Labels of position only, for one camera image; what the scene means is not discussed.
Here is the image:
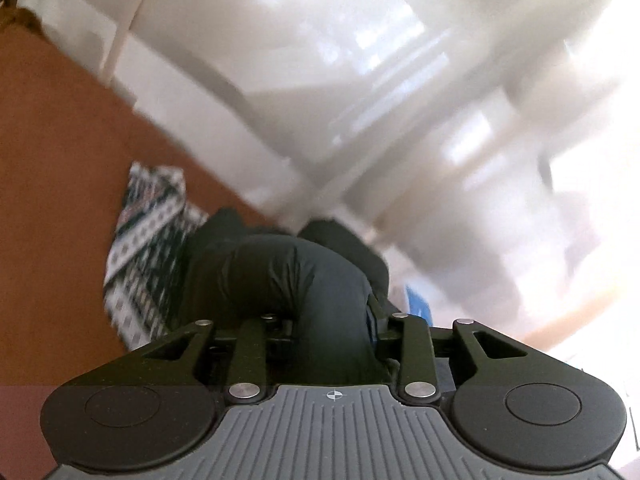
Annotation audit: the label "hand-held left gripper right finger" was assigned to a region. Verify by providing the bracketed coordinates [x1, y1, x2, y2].
[366, 304, 529, 404]

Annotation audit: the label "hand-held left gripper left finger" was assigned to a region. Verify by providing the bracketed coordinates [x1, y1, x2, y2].
[142, 312, 296, 403]

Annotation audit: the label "black puffer jacket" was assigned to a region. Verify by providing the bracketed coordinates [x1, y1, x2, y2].
[165, 207, 401, 391]

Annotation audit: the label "blue tissue pack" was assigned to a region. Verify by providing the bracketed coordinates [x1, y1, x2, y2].
[404, 284, 433, 323]

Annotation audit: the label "dark patterned blanket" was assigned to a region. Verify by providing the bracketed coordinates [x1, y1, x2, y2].
[102, 161, 210, 352]

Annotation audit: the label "white sheer curtain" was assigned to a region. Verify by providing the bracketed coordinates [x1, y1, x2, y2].
[10, 0, 640, 411]

